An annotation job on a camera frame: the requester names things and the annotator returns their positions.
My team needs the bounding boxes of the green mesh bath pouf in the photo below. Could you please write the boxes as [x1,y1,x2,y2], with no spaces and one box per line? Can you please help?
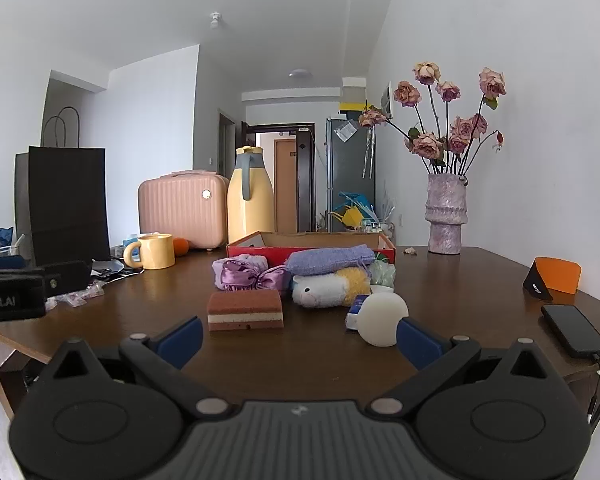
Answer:
[370,259,397,288]

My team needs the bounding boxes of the crumpled dark wrappers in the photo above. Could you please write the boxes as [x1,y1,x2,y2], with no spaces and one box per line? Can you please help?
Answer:
[90,259,146,281]

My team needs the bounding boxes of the red cardboard box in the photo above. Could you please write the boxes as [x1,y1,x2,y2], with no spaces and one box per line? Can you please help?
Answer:
[226,231,397,267]

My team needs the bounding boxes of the clear plastic wrappers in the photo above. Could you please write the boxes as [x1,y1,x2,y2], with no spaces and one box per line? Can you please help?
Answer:
[45,280,106,308]

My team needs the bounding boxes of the brown wooden door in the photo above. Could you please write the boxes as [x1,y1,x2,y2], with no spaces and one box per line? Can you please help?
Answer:
[274,139,297,233]

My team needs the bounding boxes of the dried pink roses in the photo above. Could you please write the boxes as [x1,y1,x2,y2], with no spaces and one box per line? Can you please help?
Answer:
[358,61,507,177]

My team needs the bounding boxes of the brown layered sponge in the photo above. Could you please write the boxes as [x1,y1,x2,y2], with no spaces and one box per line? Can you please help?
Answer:
[207,291,285,332]

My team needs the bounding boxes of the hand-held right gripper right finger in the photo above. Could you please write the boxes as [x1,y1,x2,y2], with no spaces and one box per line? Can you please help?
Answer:
[369,317,561,418]

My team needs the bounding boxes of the dark wooden door frame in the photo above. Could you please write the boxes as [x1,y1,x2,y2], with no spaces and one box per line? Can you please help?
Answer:
[240,121,317,233]

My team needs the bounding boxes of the grey refrigerator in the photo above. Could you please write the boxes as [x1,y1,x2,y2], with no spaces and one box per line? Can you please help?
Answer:
[326,117,376,233]

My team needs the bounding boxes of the white foam ball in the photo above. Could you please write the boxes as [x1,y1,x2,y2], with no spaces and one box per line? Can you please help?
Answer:
[358,292,410,348]

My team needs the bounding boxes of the white yellow plush toy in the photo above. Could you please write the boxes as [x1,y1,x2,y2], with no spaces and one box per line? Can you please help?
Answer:
[290,267,372,309]

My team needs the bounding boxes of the black charging cable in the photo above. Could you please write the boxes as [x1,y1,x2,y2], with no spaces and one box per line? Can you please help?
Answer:
[585,352,600,421]

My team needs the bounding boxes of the yellow thermos jug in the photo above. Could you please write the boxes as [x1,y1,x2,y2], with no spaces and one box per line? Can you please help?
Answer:
[227,145,276,246]

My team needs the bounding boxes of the purple towel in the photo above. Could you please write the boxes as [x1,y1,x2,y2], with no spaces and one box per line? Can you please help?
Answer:
[285,244,376,277]

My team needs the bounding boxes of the purple ceramic vase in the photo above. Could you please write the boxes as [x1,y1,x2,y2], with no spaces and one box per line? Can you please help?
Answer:
[426,173,468,255]

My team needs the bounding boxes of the yellow mug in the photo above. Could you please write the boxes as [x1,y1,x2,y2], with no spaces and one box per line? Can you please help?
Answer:
[123,233,176,271]

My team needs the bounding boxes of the pink ribbed suitcase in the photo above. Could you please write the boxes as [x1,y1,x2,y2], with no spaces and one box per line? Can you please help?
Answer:
[138,170,231,251]

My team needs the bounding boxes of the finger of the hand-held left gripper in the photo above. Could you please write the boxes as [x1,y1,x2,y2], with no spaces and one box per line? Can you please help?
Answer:
[42,260,93,295]

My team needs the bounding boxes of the black smartphone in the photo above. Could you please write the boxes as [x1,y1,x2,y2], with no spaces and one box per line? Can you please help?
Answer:
[541,303,600,359]

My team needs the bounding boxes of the beige box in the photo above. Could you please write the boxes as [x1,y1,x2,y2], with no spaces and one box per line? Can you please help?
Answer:
[341,77,368,103]

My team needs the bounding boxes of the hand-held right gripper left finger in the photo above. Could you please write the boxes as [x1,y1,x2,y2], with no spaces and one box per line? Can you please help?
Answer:
[40,316,233,418]

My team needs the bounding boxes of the purple satin scrunchie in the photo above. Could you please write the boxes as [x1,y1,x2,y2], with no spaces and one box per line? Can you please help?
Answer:
[212,255,293,292]

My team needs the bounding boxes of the wall picture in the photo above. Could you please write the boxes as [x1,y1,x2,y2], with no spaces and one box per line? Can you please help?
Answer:
[380,81,396,117]

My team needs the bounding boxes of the colourful toy pile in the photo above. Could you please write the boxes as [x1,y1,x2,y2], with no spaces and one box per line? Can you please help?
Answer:
[327,191,396,236]

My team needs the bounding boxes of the black paper bag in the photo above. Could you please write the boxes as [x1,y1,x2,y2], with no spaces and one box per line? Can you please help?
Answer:
[14,106,112,267]

